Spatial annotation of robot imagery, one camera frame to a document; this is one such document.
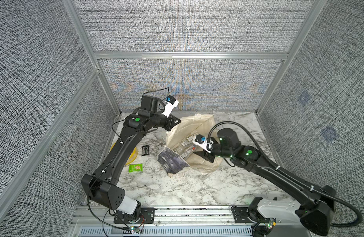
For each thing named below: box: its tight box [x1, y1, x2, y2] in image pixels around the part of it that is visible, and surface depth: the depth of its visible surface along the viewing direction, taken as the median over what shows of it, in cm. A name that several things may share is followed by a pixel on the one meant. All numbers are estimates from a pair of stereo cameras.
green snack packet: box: [128, 163, 144, 173], surface depth 90 cm
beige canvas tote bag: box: [165, 113, 223, 173], surface depth 75 cm
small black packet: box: [141, 144, 150, 157], surface depth 97 cm
